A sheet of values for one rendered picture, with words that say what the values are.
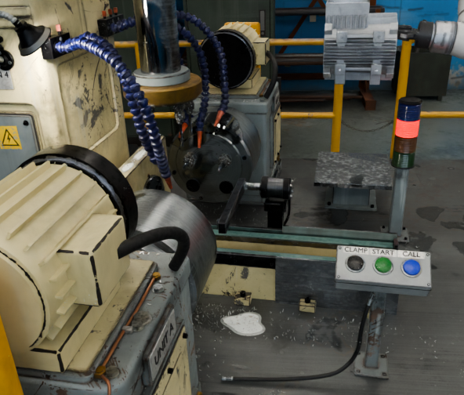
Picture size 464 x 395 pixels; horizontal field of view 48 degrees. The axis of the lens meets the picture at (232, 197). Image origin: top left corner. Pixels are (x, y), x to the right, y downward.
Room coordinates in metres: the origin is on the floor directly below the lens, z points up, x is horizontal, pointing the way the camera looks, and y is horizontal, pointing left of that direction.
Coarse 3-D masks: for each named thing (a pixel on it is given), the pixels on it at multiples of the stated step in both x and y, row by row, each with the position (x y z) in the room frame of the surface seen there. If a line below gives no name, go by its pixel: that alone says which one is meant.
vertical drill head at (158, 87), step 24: (144, 0) 1.13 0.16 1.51; (168, 0) 1.14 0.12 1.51; (144, 24) 1.13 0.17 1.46; (168, 24) 1.14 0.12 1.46; (144, 48) 1.13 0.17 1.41; (168, 48) 1.13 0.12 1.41; (144, 72) 1.14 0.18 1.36; (168, 72) 1.13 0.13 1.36; (144, 96) 1.09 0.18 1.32; (168, 96) 1.08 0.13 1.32; (192, 96) 1.11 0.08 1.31
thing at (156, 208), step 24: (144, 192) 0.94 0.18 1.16; (168, 192) 0.94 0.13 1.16; (144, 216) 0.84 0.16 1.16; (168, 216) 0.85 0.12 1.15; (192, 216) 0.89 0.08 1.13; (168, 240) 0.79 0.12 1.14; (192, 240) 0.83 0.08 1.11; (192, 264) 0.79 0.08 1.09; (192, 288) 0.77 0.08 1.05; (192, 312) 0.77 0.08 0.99
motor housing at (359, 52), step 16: (384, 16) 1.52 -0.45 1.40; (352, 32) 1.51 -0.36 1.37; (368, 32) 1.50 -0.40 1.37; (336, 48) 1.50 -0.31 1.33; (352, 48) 1.49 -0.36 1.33; (368, 48) 1.48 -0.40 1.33; (384, 48) 1.47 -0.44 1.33; (352, 64) 1.49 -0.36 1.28; (368, 64) 1.48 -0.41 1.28; (384, 64) 1.47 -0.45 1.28; (368, 80) 1.51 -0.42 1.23; (384, 80) 1.51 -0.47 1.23
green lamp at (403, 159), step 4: (396, 152) 1.32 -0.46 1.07; (396, 156) 1.32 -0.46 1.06; (400, 156) 1.31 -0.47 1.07; (404, 156) 1.30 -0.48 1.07; (408, 156) 1.30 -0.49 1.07; (412, 156) 1.31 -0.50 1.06; (392, 160) 1.34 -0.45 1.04; (396, 160) 1.32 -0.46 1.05; (400, 160) 1.31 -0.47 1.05; (404, 160) 1.31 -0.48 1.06; (408, 160) 1.30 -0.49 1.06; (412, 160) 1.31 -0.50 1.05; (396, 164) 1.32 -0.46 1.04; (400, 164) 1.31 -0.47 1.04; (404, 164) 1.30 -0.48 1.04; (408, 164) 1.30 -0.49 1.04; (412, 164) 1.31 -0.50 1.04
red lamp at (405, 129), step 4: (396, 124) 1.34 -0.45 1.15; (400, 124) 1.32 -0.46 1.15; (404, 124) 1.31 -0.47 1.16; (408, 124) 1.30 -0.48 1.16; (412, 124) 1.30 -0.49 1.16; (416, 124) 1.31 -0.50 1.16; (396, 128) 1.33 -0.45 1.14; (400, 128) 1.32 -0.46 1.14; (404, 128) 1.31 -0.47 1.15; (408, 128) 1.30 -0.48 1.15; (412, 128) 1.30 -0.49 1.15; (416, 128) 1.31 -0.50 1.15; (396, 132) 1.33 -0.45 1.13; (400, 132) 1.32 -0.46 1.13; (404, 132) 1.31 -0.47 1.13; (408, 132) 1.30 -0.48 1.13; (412, 132) 1.31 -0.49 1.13; (416, 132) 1.31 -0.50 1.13; (400, 136) 1.32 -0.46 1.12; (404, 136) 1.31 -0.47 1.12; (408, 136) 1.30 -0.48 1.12; (412, 136) 1.31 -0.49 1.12
